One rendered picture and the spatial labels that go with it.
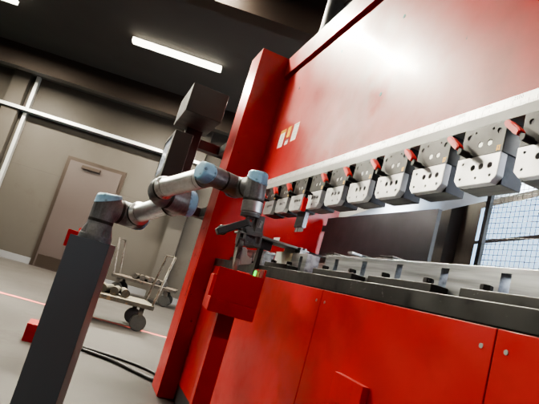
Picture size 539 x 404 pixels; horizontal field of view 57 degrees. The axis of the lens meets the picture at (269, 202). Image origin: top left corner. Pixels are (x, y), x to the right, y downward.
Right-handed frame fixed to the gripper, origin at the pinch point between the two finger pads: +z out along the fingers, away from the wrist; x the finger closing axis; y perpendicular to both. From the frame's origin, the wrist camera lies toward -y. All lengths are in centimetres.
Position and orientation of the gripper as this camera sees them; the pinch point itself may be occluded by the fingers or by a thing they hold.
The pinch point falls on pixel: (233, 268)
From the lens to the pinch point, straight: 171.9
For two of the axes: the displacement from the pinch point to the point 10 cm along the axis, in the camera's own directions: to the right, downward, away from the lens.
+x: -2.1, 1.1, 9.7
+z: -1.9, 9.7, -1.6
